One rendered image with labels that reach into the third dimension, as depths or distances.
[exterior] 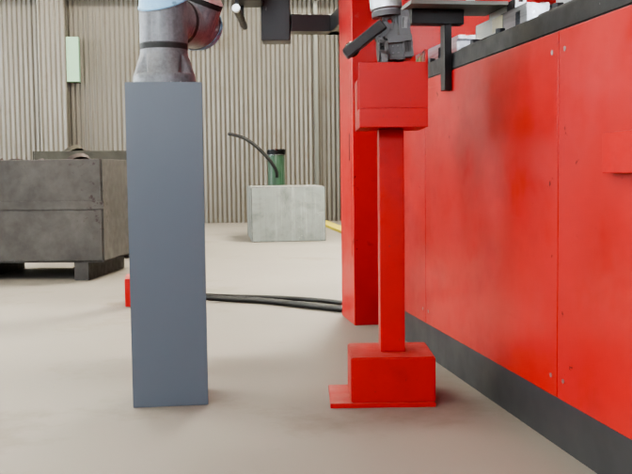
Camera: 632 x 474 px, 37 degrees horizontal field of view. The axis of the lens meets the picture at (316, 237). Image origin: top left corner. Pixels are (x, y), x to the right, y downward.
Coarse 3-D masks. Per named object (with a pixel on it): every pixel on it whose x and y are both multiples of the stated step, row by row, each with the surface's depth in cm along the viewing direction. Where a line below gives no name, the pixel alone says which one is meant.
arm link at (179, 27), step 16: (144, 0) 225; (160, 0) 223; (176, 0) 225; (144, 16) 225; (160, 16) 224; (176, 16) 225; (192, 16) 231; (144, 32) 225; (160, 32) 224; (176, 32) 225; (192, 32) 233
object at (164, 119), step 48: (144, 96) 221; (192, 96) 223; (144, 144) 222; (192, 144) 223; (144, 192) 223; (192, 192) 224; (144, 240) 223; (192, 240) 225; (144, 288) 224; (192, 288) 226; (144, 336) 225; (192, 336) 226; (144, 384) 226; (192, 384) 227
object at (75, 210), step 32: (0, 160) 501; (32, 160) 499; (64, 160) 498; (96, 160) 497; (0, 192) 502; (32, 192) 501; (64, 192) 499; (96, 192) 498; (0, 224) 503; (32, 224) 502; (64, 224) 500; (96, 224) 499; (0, 256) 504; (32, 256) 503; (64, 256) 502; (96, 256) 500
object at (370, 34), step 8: (376, 24) 219; (384, 24) 219; (368, 32) 220; (376, 32) 219; (360, 40) 220; (368, 40) 220; (344, 48) 220; (352, 48) 220; (360, 48) 221; (352, 56) 222
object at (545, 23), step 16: (576, 0) 176; (592, 0) 169; (608, 0) 163; (624, 0) 158; (544, 16) 191; (560, 16) 184; (576, 16) 177; (592, 16) 170; (512, 32) 209; (528, 32) 200; (544, 32) 192; (464, 48) 243; (480, 48) 230; (496, 48) 219; (432, 64) 272; (464, 64) 243
